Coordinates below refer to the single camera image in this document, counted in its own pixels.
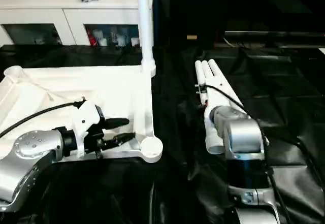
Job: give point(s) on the white plastic table top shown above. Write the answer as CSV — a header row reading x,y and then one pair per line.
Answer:
x,y
76,87

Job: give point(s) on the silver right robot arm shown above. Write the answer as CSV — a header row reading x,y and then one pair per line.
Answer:
x,y
243,135

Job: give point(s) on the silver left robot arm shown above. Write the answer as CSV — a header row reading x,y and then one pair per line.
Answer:
x,y
33,153

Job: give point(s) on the small white cup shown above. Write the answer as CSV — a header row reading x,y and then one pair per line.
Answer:
x,y
102,42

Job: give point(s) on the white patterned jug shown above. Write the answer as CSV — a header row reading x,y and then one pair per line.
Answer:
x,y
121,39

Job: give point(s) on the dark patterned mug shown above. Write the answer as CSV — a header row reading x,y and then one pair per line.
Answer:
x,y
111,37

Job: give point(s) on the red bottle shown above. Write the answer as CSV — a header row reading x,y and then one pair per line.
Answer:
x,y
91,38

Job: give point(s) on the small gold label plate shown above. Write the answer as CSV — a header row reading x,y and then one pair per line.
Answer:
x,y
192,37

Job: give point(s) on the white sideboard cabinet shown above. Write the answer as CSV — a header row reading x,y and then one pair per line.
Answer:
x,y
63,15

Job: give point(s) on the black work mat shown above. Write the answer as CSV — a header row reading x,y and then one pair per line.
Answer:
x,y
279,107

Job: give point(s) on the white board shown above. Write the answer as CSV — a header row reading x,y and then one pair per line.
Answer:
x,y
322,50

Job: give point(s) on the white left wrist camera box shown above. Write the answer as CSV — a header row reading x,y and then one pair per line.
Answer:
x,y
86,120

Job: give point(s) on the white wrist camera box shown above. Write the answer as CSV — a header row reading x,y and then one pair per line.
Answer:
x,y
210,99
86,120

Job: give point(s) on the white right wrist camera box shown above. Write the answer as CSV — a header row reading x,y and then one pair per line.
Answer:
x,y
210,99

